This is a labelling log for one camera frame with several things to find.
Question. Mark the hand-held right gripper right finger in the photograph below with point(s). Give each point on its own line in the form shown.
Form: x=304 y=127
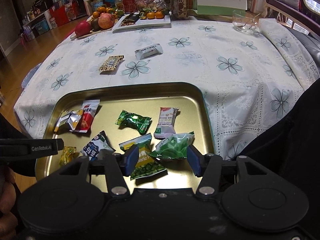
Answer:
x=193 y=160

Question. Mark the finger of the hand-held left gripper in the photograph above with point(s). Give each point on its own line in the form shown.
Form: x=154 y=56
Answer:
x=42 y=148

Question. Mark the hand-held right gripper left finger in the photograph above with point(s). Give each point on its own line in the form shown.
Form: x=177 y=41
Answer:
x=130 y=160

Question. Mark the green and yellow pea packet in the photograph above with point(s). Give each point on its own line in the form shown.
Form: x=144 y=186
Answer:
x=146 y=162

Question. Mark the translucent green snack packet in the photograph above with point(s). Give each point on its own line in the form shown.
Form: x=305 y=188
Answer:
x=173 y=147

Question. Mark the yellow candy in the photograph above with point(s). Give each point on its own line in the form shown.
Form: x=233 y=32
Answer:
x=66 y=156

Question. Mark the blue and white snack packet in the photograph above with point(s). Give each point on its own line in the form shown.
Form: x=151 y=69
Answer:
x=97 y=146

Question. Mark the green foil candy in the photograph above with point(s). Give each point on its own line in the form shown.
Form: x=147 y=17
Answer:
x=133 y=121

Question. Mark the orange and silver snack packet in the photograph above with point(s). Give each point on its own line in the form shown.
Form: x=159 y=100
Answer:
x=71 y=120

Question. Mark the white and pink snack packet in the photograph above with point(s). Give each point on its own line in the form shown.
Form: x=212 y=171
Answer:
x=166 y=125

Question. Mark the red and white snack packet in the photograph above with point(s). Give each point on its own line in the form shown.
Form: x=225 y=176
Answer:
x=87 y=120

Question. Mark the gold tin tray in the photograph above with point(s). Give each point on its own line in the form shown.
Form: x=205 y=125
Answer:
x=150 y=100

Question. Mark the brown patterned snack packet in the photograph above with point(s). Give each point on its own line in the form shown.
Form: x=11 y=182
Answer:
x=111 y=64

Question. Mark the white sesame crisp packet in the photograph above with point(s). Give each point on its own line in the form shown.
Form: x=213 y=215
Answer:
x=148 y=51

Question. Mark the person's left hand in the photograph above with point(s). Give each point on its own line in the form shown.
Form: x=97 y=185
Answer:
x=6 y=200

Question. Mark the person's dark clothing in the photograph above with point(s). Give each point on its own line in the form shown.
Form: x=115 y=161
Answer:
x=287 y=142

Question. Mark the blue storage bin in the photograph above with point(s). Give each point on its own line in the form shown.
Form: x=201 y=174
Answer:
x=42 y=27

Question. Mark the cream fruit tray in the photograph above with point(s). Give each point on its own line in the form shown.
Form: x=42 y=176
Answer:
x=87 y=33

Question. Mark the white jar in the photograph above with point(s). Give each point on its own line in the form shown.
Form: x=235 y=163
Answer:
x=53 y=23

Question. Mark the red pomegranate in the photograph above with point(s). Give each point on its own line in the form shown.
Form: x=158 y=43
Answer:
x=83 y=28

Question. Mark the brown kiwi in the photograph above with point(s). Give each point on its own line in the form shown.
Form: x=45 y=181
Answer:
x=95 y=24

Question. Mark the gold foil candy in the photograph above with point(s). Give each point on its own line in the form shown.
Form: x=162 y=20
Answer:
x=127 y=24

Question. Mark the red box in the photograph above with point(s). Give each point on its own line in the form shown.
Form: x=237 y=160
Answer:
x=61 y=13

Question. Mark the white rectangular plate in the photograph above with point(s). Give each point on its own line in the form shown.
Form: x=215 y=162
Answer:
x=152 y=22

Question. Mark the red apple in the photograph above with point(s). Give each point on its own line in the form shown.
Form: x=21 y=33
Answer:
x=106 y=21

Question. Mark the black snack packet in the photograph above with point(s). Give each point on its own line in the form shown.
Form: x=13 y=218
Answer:
x=131 y=17

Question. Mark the metal spoon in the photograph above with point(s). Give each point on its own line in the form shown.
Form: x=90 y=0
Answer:
x=243 y=25

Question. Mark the glass bowl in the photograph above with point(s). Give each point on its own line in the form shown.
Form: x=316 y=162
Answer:
x=238 y=21

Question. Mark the single tangerine with leaf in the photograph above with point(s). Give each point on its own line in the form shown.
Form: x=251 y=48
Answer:
x=150 y=15
x=159 y=14

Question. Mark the pile of tangerines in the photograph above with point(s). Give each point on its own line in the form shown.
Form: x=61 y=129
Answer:
x=101 y=10

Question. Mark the clear jar with printed label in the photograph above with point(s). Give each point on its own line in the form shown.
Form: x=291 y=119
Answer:
x=180 y=7

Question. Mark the blue and white cup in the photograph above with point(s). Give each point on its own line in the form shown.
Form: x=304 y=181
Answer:
x=97 y=4

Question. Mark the glass jar of nuts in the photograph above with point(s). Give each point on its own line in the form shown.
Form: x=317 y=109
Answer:
x=119 y=3

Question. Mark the red can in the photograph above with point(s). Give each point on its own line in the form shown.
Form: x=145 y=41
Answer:
x=128 y=2

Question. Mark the clear plastic cup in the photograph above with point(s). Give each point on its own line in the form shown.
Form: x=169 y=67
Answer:
x=162 y=5

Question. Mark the black leather chair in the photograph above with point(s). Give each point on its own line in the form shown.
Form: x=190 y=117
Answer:
x=307 y=42

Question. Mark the dark wooden sofa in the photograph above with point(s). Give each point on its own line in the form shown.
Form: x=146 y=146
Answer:
x=280 y=5

